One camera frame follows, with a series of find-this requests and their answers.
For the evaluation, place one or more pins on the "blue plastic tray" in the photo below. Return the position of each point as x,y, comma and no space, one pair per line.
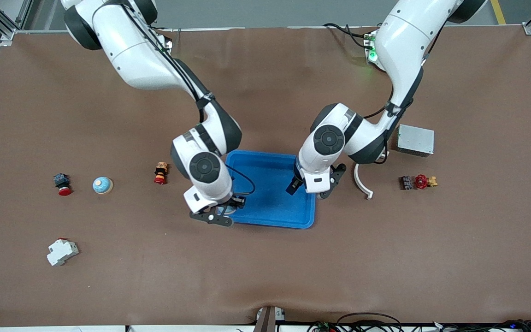
270,198

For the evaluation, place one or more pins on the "silver metal power supply box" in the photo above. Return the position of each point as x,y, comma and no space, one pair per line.
415,140

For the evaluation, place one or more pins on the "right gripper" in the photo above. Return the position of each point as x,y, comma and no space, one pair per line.
238,201

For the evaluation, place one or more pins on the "dark terminal block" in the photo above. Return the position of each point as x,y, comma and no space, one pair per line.
406,183

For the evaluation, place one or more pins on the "orange red push button switch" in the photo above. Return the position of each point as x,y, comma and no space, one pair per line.
160,173

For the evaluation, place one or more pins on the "black red emergency stop button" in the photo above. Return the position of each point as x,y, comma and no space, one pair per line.
62,183

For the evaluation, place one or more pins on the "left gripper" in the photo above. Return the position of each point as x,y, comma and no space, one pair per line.
294,185

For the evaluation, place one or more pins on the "white circuit breaker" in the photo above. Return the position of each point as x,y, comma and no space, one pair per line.
61,252

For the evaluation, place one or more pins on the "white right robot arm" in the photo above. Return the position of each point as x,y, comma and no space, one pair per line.
145,60

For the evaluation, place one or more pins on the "blue service bell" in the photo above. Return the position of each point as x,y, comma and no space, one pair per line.
102,185
227,212

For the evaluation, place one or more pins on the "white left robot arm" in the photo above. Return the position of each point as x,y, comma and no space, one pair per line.
404,41

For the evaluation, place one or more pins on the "brass valve red handwheel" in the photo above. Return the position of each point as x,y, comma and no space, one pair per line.
421,181

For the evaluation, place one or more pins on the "green lit base connector panel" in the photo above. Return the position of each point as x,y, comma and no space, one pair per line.
371,48

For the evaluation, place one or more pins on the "white curved pipe clamp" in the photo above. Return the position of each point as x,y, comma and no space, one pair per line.
361,184

